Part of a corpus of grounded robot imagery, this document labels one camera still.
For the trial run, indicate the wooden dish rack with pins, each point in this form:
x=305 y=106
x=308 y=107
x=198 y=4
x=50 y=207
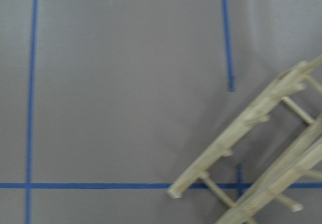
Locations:
x=283 y=144

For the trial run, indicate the horizontal blue tape strip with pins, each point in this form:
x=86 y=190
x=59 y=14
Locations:
x=303 y=185

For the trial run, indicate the vertical blue tape strip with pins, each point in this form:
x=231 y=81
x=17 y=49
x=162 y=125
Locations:
x=231 y=85
x=29 y=146

